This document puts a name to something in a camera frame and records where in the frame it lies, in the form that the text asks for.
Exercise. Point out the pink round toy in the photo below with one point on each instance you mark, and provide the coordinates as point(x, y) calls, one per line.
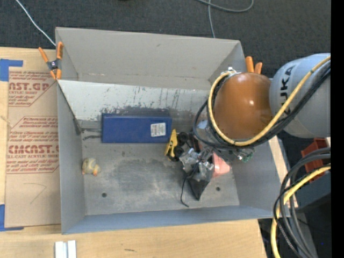
point(221, 168)

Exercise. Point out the blue box with white label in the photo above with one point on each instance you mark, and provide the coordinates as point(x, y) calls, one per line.
point(126, 129)

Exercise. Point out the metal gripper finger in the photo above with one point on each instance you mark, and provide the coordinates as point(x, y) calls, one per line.
point(189, 158)
point(206, 169)

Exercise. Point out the yellow and black toy truck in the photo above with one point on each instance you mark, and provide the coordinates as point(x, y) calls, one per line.
point(172, 145)

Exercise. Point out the grey metal bin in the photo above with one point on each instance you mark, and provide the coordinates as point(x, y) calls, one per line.
point(150, 187)

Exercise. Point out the grey flat bar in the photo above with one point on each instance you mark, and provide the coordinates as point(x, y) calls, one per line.
point(90, 125)

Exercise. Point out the brown cardboard board red print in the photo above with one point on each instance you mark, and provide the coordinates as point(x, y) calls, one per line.
point(32, 192)

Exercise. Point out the yellow toy duck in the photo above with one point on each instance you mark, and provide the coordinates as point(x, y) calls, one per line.
point(90, 167)

